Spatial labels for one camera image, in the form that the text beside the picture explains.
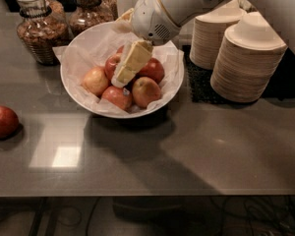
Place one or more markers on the front stack paper bowls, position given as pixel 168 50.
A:
pixel 248 56

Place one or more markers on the white paper bowl liner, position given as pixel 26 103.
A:
pixel 95 43

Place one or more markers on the yellow-red apple front right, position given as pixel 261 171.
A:
pixel 145 90

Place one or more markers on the red apple on table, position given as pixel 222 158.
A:
pixel 9 122

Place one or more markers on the black mesh mat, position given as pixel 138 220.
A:
pixel 199 82

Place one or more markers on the stack paper bowls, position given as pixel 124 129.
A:
pixel 209 30
pixel 248 56

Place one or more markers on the red apple front with sticker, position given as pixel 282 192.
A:
pixel 120 97

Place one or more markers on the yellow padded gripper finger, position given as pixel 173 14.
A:
pixel 124 23
pixel 134 56

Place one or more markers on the rear stack paper bowls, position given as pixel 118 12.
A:
pixel 209 30

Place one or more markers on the red apple bowl back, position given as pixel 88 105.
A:
pixel 120 49

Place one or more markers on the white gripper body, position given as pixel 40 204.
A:
pixel 149 14

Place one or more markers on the glass jar of granola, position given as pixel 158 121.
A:
pixel 41 30

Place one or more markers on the white ceramic bowl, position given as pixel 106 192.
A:
pixel 85 43

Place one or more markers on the dark red apple right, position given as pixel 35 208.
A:
pixel 153 69

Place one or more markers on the yellow-red apple left in bowl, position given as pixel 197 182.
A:
pixel 95 81

